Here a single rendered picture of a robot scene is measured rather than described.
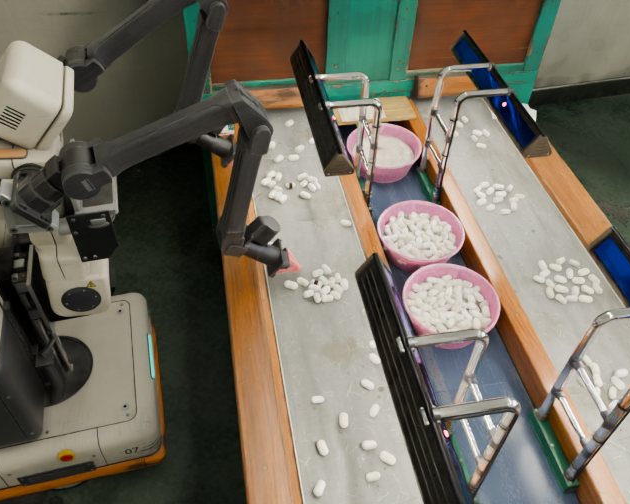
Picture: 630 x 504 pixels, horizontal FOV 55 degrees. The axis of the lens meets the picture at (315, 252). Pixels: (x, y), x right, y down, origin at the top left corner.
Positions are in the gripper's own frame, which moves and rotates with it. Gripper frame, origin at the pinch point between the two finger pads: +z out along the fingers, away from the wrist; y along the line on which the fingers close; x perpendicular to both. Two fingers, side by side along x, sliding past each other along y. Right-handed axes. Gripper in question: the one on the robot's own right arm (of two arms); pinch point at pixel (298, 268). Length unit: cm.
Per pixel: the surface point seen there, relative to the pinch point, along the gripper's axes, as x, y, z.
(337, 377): -1.4, -36.2, 4.6
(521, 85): -68, 85, 79
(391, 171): -24, 42, 31
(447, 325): -22.3, -24.7, 29.8
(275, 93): -9, 79, -3
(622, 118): -88, 163, 223
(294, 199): -1.0, 32.1, 4.0
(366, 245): -14.3, 5.7, 16.1
